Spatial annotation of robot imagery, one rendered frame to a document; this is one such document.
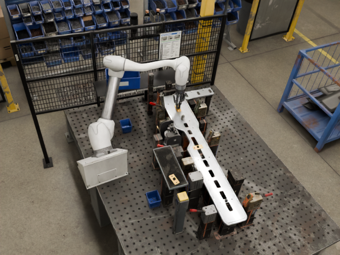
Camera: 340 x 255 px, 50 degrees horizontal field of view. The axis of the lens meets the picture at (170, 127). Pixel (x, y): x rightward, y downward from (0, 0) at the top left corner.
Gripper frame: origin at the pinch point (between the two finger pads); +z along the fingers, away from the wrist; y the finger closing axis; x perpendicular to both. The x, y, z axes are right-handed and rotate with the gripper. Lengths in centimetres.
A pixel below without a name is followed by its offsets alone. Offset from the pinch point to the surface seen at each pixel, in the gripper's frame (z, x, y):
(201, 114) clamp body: 8.8, 8.2, -20.2
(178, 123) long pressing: 5.2, 16.4, 5.7
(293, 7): 48, -206, -273
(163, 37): -34, -54, -3
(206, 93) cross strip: 5.2, -13.2, -34.1
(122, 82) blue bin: -6, -36, 41
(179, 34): -35, -55, -19
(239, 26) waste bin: 92, -243, -208
